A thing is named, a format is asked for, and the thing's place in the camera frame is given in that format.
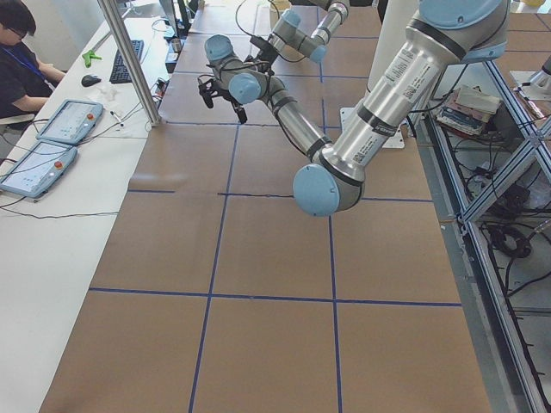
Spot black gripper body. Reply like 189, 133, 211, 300
197, 75, 241, 107

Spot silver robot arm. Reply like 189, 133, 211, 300
199, 1, 510, 217
268, 0, 350, 63

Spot black keyboard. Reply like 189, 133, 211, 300
108, 39, 145, 84

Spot black computer mouse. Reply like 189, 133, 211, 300
81, 74, 102, 88

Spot green tool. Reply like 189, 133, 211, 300
82, 49, 102, 68

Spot upper teach pendant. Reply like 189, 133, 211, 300
36, 99, 103, 145

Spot teach pendant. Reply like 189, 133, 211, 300
1, 139, 77, 199
36, 99, 103, 145

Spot lower teach pendant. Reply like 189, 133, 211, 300
1, 139, 77, 199

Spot seated person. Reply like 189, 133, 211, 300
1, 0, 65, 118

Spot stack of books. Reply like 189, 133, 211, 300
436, 85, 502, 136

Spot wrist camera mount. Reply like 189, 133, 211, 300
250, 35, 279, 65

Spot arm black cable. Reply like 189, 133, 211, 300
234, 0, 311, 87

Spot aluminium frame post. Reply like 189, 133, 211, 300
97, 0, 161, 126

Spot aluminium frame rack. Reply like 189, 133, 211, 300
418, 62, 550, 412

